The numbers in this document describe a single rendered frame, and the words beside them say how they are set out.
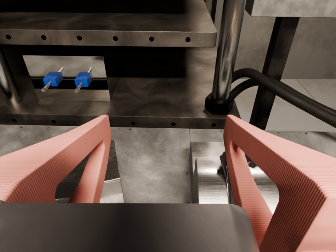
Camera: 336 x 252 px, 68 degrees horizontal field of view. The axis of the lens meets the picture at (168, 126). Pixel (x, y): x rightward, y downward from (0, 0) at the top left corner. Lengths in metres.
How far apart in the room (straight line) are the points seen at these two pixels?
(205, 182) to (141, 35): 0.54
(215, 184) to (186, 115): 0.44
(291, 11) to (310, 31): 2.08
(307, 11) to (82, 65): 0.74
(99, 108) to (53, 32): 0.28
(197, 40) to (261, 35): 2.03
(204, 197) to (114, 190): 0.17
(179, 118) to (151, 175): 0.28
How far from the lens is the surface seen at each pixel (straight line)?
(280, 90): 0.79
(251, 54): 2.87
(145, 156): 0.68
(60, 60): 0.93
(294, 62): 3.09
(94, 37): 0.87
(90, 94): 0.95
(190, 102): 0.93
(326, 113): 0.79
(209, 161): 0.48
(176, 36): 0.83
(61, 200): 0.54
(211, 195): 0.45
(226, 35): 0.77
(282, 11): 0.93
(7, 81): 1.02
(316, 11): 0.97
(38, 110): 0.99
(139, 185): 0.61
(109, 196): 0.51
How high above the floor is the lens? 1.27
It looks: 37 degrees down
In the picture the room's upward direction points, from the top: straight up
